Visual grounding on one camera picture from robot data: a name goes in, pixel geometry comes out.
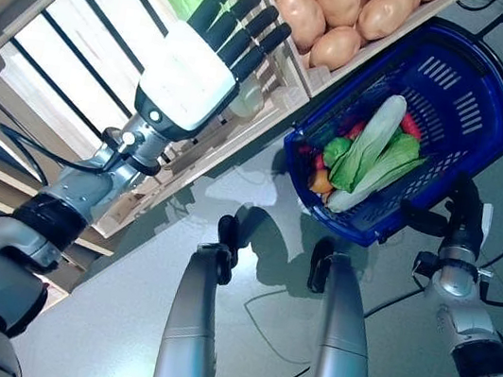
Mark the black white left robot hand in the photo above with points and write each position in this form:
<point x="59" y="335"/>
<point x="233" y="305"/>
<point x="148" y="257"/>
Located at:
<point x="187" y="82"/>

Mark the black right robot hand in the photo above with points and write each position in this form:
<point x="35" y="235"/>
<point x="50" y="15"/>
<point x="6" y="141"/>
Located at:
<point x="467" y="218"/>

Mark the blue plastic shopping basket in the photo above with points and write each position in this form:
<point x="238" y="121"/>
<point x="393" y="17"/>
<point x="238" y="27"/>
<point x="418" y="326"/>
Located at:
<point x="487" y="92"/>

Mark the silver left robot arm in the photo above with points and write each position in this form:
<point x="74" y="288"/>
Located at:
<point x="76" y="180"/>

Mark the wooden cabbage crate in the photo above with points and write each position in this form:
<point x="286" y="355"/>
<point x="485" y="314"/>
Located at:
<point x="239" y="143"/>

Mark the red carrot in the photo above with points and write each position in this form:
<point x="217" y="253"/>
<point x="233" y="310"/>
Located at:
<point x="411" y="124"/>

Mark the wooden potato crate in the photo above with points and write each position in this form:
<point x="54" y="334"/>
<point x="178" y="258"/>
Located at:
<point x="319" y="77"/>

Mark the red tomato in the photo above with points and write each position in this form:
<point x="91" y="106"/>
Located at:
<point x="354" y="129"/>

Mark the round green pepper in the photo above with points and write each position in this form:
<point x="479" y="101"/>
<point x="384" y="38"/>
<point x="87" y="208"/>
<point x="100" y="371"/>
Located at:
<point x="335" y="150"/>

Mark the small orange fruit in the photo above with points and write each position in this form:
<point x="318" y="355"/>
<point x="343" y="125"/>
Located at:
<point x="322" y="181"/>

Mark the black right robot foot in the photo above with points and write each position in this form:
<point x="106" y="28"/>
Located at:
<point x="320" y="261"/>

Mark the black robot foot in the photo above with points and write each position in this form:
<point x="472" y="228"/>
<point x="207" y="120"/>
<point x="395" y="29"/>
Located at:
<point x="227" y="232"/>
<point x="320" y="261"/>

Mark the small red fruit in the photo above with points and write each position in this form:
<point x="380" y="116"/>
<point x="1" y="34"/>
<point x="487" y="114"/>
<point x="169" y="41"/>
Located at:
<point x="319" y="162"/>

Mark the black left robot foot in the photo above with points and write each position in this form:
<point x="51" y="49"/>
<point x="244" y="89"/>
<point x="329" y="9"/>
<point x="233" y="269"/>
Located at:
<point x="227" y="232"/>

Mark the silver right robot leg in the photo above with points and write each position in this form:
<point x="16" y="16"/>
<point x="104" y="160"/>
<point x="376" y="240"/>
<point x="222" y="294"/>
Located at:
<point x="343" y="346"/>

